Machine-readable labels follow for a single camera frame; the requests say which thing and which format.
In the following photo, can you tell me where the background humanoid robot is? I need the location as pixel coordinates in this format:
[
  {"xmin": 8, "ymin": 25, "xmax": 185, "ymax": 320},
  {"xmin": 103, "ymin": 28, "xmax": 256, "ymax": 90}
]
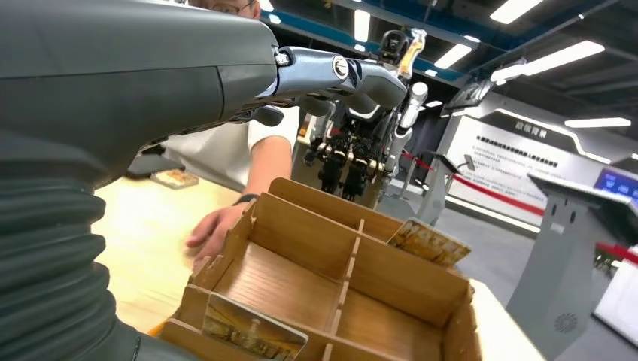
[{"xmin": 302, "ymin": 28, "xmax": 430, "ymax": 202}]

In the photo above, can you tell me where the red barrier belt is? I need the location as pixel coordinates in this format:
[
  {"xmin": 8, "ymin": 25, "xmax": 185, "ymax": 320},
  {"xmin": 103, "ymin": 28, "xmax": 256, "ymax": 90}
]
[{"xmin": 400, "ymin": 150, "xmax": 638, "ymax": 266}]

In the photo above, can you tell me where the stack of hotel cards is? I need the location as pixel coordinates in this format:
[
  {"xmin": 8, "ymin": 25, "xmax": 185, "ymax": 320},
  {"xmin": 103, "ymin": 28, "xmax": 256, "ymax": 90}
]
[{"xmin": 150, "ymin": 168, "xmax": 200, "ymax": 191}]

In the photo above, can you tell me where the person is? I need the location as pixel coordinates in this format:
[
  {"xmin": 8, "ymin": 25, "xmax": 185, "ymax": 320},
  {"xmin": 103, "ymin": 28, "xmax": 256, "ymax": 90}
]
[{"xmin": 162, "ymin": 0, "xmax": 302, "ymax": 272}]

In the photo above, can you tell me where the hanging black monitor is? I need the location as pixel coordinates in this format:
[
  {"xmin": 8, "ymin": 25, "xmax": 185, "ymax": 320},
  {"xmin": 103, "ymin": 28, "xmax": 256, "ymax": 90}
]
[{"xmin": 445, "ymin": 79, "xmax": 494, "ymax": 111}]

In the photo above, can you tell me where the white wall info panel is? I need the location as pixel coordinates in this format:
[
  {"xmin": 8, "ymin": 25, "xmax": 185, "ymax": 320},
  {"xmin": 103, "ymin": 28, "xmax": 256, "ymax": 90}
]
[{"xmin": 445, "ymin": 115, "xmax": 606, "ymax": 220}]

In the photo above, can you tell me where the wooden card organizer box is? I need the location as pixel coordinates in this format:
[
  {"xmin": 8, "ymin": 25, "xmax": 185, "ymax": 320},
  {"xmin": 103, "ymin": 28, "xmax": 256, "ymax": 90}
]
[{"xmin": 158, "ymin": 177, "xmax": 484, "ymax": 361}]

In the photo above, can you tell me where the blue display screen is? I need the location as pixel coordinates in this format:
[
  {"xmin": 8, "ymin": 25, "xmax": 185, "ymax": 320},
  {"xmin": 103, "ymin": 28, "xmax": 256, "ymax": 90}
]
[{"xmin": 593, "ymin": 168, "xmax": 638, "ymax": 206}]

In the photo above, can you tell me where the hotel key card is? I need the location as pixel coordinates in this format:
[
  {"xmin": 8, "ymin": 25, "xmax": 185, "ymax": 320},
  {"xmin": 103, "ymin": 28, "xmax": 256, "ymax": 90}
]
[{"xmin": 387, "ymin": 217, "xmax": 472, "ymax": 268}]

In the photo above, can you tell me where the grey kiosk with speaker grille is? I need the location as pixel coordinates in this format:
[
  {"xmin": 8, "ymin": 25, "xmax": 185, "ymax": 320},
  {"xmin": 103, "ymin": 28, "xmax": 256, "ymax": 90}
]
[{"xmin": 506, "ymin": 173, "xmax": 638, "ymax": 347}]

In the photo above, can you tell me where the ceiling light strip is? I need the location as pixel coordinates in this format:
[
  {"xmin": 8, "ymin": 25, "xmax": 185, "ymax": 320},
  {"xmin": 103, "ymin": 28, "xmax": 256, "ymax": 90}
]
[
  {"xmin": 564, "ymin": 117, "xmax": 632, "ymax": 129},
  {"xmin": 490, "ymin": 0, "xmax": 544, "ymax": 25},
  {"xmin": 491, "ymin": 41, "xmax": 606, "ymax": 83},
  {"xmin": 354, "ymin": 8, "xmax": 372, "ymax": 44},
  {"xmin": 433, "ymin": 44, "xmax": 473, "ymax": 70}
]

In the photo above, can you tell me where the brown path room key card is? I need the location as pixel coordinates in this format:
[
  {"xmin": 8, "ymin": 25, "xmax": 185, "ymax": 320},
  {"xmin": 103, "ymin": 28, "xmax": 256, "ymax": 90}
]
[{"xmin": 201, "ymin": 292, "xmax": 309, "ymax": 361}]

